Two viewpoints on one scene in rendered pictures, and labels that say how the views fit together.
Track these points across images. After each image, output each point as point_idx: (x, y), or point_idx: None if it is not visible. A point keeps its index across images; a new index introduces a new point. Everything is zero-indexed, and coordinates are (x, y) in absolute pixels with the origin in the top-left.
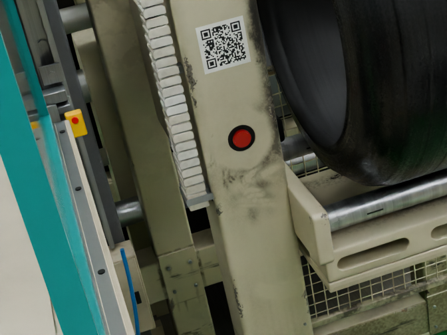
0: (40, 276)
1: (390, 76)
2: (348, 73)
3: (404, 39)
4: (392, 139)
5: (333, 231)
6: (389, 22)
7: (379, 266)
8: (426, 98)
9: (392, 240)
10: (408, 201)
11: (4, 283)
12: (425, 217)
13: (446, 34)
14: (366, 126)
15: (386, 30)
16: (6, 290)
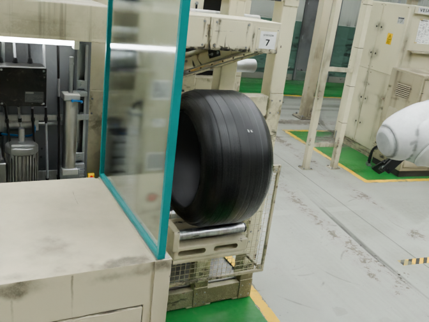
0: (122, 221)
1: (216, 185)
2: (200, 181)
3: (223, 174)
4: (210, 208)
5: None
6: (219, 167)
7: (193, 257)
8: (226, 195)
9: (198, 249)
10: (208, 234)
11: (110, 221)
12: (212, 241)
13: (237, 175)
14: (202, 201)
15: (218, 169)
16: (112, 223)
